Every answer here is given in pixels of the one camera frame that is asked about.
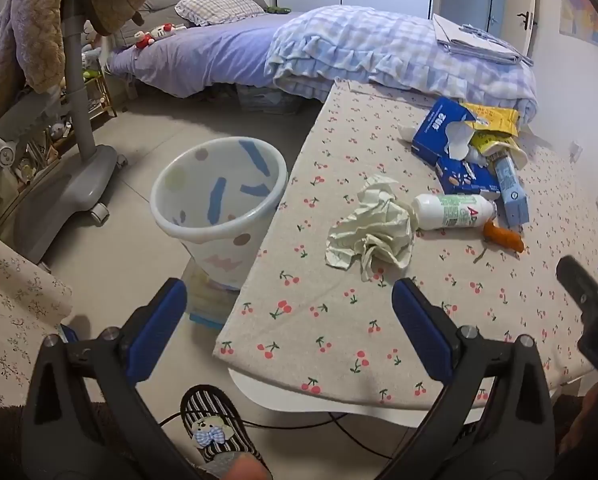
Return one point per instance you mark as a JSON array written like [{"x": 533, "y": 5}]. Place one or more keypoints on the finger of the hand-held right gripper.
[{"x": 576, "y": 280}]

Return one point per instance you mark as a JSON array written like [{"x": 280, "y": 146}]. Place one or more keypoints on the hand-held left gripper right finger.
[{"x": 419, "y": 325}]

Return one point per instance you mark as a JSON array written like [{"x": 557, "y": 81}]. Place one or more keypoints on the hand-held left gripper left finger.
[{"x": 159, "y": 330}]

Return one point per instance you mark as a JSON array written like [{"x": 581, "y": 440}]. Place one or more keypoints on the white spotted waste bin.
[{"x": 219, "y": 255}]

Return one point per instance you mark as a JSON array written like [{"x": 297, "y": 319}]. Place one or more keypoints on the light blue box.
[{"x": 511, "y": 195}]

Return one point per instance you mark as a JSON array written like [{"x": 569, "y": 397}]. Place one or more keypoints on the yellow tissue box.
[{"x": 496, "y": 116}]

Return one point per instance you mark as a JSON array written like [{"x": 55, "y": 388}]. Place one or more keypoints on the cherry print tablecloth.
[{"x": 379, "y": 310}]

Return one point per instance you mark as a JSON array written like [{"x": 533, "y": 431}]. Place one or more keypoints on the orange carrot piece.
[{"x": 504, "y": 236}]

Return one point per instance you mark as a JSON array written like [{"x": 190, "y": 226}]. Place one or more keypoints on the large crumpled cream paper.
[{"x": 374, "y": 230}]

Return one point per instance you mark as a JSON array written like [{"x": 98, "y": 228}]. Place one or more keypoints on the striped slipper with bow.
[{"x": 214, "y": 425}]

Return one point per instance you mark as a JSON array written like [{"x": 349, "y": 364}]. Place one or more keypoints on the white bottle with green label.
[{"x": 449, "y": 210}]

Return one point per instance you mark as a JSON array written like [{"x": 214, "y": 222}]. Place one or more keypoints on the floral cream cloth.
[{"x": 14, "y": 310}]

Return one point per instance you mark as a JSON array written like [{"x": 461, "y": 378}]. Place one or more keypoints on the small dark blue carton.
[{"x": 464, "y": 177}]

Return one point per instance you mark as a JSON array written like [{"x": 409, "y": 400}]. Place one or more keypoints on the yellow packet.
[{"x": 489, "y": 144}]

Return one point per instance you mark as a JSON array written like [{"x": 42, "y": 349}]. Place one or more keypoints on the grey wheeled chair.
[{"x": 79, "y": 180}]

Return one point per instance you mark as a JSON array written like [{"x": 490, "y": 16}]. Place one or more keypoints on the large torn blue carton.
[{"x": 436, "y": 130}]

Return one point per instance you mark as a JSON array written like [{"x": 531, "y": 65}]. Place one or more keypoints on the cluttered storage crate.
[{"x": 34, "y": 150}]

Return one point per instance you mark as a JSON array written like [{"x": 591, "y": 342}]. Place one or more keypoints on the wooden toy shelf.
[{"x": 101, "y": 97}]

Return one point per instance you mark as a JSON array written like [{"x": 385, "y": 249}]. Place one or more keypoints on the storage box under bed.
[{"x": 269, "y": 100}]

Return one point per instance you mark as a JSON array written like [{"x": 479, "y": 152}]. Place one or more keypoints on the folded checked cloth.
[{"x": 474, "y": 42}]

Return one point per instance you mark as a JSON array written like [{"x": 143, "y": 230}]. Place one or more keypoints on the bed with purple sheet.
[{"x": 204, "y": 55}]

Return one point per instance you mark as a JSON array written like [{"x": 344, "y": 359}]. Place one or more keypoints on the blue checked ruffled quilt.
[{"x": 379, "y": 45}]

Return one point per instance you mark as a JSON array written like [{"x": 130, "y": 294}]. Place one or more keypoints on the pile of small toys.
[{"x": 91, "y": 52}]

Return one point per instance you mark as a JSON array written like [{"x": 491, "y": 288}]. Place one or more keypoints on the white and red cat plush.
[{"x": 151, "y": 35}]

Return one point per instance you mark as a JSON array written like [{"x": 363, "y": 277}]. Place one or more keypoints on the checked pillow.
[{"x": 219, "y": 5}]

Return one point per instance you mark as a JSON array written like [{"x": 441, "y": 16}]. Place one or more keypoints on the brown quilted coat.
[{"x": 34, "y": 15}]

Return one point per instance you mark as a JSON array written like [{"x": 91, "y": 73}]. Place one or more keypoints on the small green toy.
[{"x": 278, "y": 9}]

